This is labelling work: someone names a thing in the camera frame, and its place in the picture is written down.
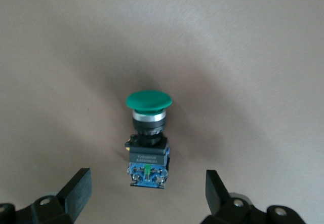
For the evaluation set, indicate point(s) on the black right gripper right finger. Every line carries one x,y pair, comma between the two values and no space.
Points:
215,196

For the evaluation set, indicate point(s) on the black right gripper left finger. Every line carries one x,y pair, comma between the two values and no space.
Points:
76,196

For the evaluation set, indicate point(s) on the green mushroom push button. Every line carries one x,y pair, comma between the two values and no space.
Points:
149,102

